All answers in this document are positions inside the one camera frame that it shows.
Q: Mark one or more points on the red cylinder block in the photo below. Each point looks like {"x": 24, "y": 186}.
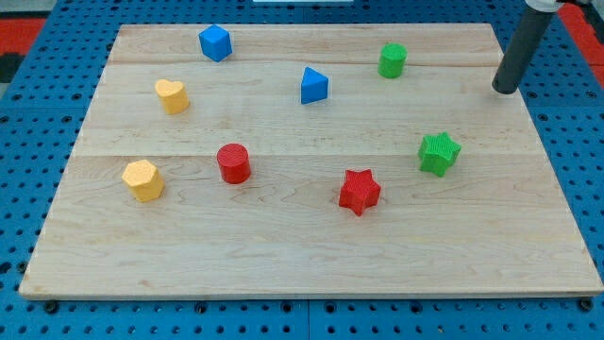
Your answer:
{"x": 234, "y": 164}

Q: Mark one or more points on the green cylinder block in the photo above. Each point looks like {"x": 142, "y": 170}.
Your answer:
{"x": 392, "y": 60}

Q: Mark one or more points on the blue cube block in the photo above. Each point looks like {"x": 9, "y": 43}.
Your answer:
{"x": 215, "y": 43}

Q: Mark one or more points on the yellow heart block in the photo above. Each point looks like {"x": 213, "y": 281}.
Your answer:
{"x": 172, "y": 96}

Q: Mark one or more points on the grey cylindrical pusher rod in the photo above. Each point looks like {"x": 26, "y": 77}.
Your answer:
{"x": 520, "y": 50}

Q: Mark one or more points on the yellow hexagon block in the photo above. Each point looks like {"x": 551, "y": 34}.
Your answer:
{"x": 143, "y": 180}

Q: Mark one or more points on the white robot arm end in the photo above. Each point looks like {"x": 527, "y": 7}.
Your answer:
{"x": 546, "y": 6}

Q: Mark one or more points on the green star block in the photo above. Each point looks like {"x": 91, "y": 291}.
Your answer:
{"x": 437, "y": 153}

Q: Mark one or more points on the wooden board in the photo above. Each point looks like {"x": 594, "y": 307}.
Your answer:
{"x": 496, "y": 225}

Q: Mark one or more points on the blue triangle block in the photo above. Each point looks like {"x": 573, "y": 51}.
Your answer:
{"x": 313, "y": 87}

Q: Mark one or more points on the red star block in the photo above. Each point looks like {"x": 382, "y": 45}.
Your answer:
{"x": 359, "y": 191}

